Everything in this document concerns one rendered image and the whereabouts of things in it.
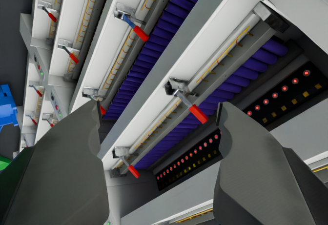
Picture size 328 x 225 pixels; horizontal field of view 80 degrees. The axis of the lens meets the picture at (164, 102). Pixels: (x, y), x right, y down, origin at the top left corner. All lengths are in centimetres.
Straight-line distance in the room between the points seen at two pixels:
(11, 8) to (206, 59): 91
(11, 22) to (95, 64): 64
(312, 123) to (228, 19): 16
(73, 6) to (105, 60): 20
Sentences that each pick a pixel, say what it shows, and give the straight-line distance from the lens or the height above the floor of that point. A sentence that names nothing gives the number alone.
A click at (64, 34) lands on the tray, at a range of 73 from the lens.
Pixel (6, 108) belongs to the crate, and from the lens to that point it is 145.
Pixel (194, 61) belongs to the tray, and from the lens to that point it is 33.
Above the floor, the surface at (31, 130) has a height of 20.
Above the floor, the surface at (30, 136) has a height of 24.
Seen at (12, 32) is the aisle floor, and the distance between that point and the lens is 117.
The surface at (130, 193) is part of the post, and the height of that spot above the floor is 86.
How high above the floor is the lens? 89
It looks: 18 degrees down
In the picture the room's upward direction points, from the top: 146 degrees clockwise
